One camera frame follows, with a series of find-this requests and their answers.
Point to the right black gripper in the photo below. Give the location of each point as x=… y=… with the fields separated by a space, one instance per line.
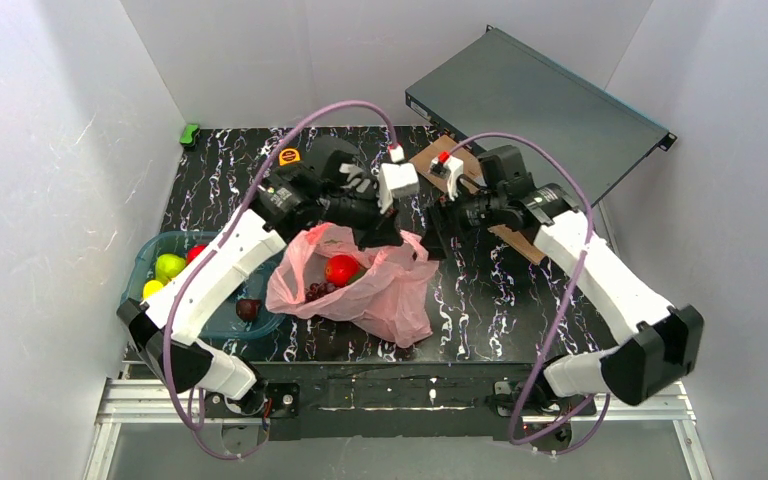
x=443 y=221

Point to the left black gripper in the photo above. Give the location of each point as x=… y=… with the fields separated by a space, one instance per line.
x=371 y=221

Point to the red fake peach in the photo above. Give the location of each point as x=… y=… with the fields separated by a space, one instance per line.
x=342 y=270

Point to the pink plastic bag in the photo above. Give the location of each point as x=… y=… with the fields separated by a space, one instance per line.
x=388 y=301

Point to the purple fake grapes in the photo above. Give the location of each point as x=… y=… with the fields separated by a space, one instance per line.
x=318 y=290

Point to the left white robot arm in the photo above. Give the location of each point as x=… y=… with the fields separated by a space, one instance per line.
x=326 y=184

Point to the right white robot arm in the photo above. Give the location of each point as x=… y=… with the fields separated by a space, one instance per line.
x=657 y=343

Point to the dark fake plum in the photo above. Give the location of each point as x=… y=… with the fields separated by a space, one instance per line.
x=247 y=310

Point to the red fake apple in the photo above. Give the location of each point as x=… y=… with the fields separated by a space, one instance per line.
x=193 y=253

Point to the green fake apple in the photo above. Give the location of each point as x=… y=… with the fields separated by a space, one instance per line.
x=168 y=266

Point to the yellow fake lemon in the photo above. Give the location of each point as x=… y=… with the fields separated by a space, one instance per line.
x=151 y=287

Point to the orange tape measure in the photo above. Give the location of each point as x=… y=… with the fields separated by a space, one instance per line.
x=289 y=156

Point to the blue plastic fruit container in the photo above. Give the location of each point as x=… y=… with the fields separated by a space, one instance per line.
x=224 y=323

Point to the green small object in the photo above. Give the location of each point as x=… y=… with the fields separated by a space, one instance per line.
x=189 y=134

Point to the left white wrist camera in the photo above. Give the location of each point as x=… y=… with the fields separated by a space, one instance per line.
x=397 y=179

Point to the dark rack network switch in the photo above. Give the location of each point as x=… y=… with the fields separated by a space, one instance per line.
x=498 y=84

